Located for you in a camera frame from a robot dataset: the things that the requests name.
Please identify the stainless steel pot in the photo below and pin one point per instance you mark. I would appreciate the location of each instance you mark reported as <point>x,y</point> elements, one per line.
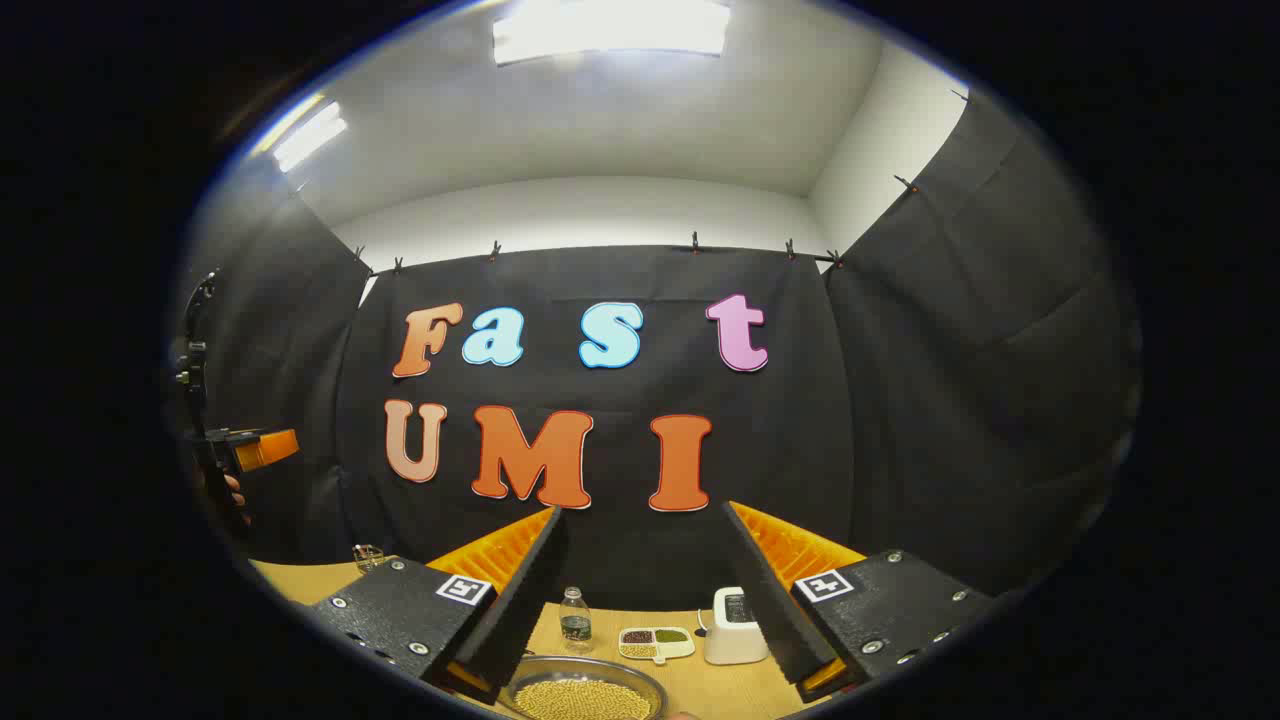
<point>600,668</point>

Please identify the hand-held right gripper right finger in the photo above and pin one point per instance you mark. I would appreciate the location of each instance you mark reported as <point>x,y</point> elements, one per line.
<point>770,600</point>

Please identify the black backdrop cloth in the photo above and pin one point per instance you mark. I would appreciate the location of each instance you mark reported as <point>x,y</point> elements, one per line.
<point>800,450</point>

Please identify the large rectangular ceiling light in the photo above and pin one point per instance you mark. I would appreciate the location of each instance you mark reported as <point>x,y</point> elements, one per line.
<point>610,28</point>

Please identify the white sectioned bean tray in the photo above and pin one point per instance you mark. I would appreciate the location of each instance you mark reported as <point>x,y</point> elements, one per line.
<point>656,645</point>

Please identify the pile of soybeans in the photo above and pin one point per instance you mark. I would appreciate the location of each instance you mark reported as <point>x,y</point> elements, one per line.
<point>585,702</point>

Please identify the white toaster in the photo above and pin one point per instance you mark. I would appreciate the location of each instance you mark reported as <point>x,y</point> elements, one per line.
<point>730,640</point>

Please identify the narrow ceiling light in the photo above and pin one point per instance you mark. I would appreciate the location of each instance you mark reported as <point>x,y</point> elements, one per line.
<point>310,135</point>

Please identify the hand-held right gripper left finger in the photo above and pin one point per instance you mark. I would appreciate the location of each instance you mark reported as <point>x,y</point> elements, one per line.
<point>515,610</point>

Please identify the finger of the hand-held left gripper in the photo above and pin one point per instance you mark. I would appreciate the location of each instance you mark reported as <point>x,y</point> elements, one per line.
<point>268,448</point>

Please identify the clear plastic water bottle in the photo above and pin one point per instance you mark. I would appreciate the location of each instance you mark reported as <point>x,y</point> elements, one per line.
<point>575,620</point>

